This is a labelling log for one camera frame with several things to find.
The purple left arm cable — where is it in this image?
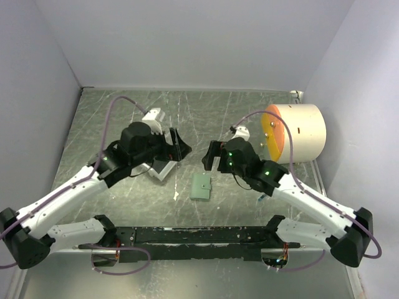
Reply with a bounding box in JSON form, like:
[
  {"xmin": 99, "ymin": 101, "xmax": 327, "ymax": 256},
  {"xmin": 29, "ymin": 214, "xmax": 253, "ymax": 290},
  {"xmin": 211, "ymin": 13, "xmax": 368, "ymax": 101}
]
[{"xmin": 0, "ymin": 96, "xmax": 152, "ymax": 275}]

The green card holder wallet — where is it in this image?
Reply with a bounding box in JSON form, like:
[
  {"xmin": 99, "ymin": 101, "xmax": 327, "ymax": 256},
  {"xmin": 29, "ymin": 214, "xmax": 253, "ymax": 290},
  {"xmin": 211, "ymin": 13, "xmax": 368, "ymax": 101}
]
[{"xmin": 190, "ymin": 173, "xmax": 211, "ymax": 201}]

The white card tray box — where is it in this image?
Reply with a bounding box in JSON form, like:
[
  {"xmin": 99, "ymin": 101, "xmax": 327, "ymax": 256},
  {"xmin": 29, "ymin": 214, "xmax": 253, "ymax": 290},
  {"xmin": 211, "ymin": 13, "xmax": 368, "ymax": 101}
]
[{"xmin": 148, "ymin": 160, "xmax": 176, "ymax": 181}]

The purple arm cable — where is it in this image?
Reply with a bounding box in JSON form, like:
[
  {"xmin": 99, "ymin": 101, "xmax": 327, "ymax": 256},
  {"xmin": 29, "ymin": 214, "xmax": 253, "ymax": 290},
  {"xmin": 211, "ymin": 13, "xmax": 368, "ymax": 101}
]
[
  {"xmin": 229, "ymin": 111, "xmax": 383, "ymax": 272},
  {"xmin": 0, "ymin": 96, "xmax": 152, "ymax": 275}
]

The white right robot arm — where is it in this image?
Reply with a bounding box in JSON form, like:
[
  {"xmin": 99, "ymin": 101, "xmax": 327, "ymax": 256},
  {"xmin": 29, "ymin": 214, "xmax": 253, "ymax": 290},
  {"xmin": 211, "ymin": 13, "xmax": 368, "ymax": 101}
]
[{"xmin": 202, "ymin": 137, "xmax": 373, "ymax": 267}]

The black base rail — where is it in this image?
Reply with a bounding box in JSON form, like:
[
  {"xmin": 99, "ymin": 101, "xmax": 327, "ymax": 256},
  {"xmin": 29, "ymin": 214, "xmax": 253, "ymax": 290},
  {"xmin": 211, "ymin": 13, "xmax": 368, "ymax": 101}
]
[{"xmin": 79, "ymin": 215, "xmax": 286, "ymax": 263}]

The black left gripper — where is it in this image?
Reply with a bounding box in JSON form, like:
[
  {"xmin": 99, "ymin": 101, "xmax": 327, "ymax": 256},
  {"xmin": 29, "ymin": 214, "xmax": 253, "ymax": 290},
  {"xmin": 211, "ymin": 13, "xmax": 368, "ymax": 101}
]
[{"xmin": 131, "ymin": 126, "xmax": 191, "ymax": 167}]

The white cylinder with orange lid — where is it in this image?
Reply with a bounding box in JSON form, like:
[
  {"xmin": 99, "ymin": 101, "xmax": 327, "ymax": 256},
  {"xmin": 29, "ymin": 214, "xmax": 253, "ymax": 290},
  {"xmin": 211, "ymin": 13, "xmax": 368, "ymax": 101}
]
[{"xmin": 261, "ymin": 104, "xmax": 326, "ymax": 164}]

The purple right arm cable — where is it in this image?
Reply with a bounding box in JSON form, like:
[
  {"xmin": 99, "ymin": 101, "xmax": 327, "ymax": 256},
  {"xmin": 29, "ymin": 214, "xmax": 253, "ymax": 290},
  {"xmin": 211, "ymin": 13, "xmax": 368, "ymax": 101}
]
[{"xmin": 229, "ymin": 111, "xmax": 383, "ymax": 272}]

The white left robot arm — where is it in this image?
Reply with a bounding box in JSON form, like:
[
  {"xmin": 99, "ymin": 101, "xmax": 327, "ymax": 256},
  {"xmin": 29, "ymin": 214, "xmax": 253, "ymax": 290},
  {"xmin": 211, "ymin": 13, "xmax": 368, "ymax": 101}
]
[{"xmin": 1, "ymin": 121, "xmax": 192, "ymax": 269}]

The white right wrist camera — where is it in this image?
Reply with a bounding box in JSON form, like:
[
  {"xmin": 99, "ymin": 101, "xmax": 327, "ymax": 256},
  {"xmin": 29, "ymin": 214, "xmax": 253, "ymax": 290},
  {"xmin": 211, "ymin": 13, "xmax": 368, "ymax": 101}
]
[{"xmin": 230, "ymin": 126, "xmax": 250, "ymax": 141}]

